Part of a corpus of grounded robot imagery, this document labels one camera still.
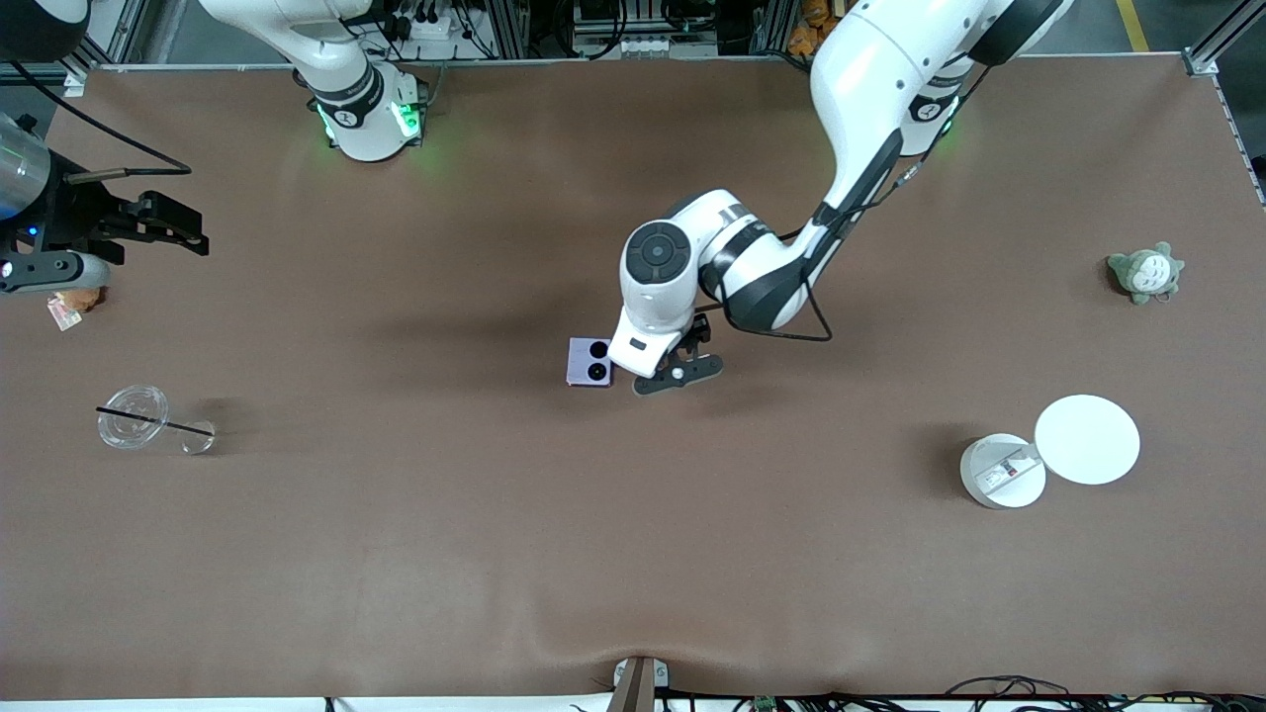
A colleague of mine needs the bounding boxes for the burger plush with tag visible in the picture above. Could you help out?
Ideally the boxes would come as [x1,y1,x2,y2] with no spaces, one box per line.
[47,285,108,332]

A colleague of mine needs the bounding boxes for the white power strip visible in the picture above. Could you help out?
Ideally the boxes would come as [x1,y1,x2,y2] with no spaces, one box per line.
[391,8,468,43]

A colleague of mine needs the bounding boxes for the lilac folding phone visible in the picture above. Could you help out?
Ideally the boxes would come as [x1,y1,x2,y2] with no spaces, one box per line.
[566,337,616,388]

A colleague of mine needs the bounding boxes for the black drinking straw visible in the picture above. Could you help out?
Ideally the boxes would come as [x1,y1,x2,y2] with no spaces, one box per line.
[96,406,216,436]

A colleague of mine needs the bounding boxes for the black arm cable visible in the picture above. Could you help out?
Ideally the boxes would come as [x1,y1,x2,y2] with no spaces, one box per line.
[0,59,192,181]
[722,59,990,344]

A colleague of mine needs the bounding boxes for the aluminium frame profile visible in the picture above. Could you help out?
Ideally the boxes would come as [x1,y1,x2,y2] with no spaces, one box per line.
[59,0,144,97]
[1182,0,1266,209]

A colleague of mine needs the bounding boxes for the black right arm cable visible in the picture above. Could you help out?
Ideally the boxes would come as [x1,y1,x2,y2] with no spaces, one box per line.
[0,59,192,181]

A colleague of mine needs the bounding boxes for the grey green Totoro plush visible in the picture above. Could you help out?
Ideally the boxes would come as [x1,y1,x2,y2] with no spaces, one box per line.
[1106,241,1186,306]

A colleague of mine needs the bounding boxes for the orange plush toys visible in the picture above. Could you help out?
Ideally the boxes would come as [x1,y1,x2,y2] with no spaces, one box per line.
[786,0,858,56]

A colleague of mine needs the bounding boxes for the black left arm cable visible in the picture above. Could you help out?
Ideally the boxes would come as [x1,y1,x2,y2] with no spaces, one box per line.
[722,59,990,344]

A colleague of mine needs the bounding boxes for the metal table edge bracket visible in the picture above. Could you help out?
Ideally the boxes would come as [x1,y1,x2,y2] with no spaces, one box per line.
[611,656,671,712]

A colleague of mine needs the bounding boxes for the clear plastic cup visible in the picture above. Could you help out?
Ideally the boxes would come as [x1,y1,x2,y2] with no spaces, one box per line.
[96,385,217,456]

